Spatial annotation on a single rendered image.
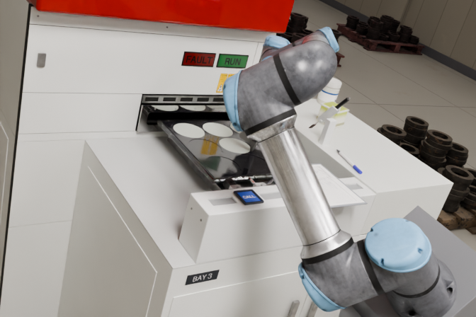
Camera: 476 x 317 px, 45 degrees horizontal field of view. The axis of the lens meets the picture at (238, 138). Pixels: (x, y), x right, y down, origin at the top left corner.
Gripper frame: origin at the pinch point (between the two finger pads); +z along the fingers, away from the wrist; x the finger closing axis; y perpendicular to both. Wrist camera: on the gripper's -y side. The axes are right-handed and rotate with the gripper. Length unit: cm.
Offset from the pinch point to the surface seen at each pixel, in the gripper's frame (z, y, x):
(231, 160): 1.3, 4.2, 11.0
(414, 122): 60, -79, -269
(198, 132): 1.3, 18.4, -0.2
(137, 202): 9.2, 21.6, 36.7
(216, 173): 1.2, 5.7, 21.8
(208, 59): -19.1, 23.8, -12.2
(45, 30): -25, 60, 26
